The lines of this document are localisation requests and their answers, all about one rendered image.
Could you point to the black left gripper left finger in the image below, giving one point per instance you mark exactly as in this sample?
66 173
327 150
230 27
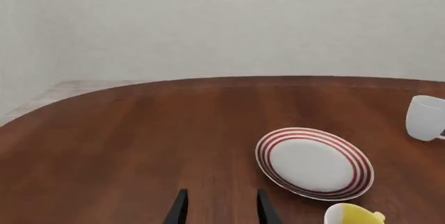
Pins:
178 209

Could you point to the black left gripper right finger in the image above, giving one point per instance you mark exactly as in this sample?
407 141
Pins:
268 210

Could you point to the white plate with red rings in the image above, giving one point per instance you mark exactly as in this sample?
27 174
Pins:
311 163

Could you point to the yellow and white mug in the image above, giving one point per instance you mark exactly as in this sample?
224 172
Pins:
351 214

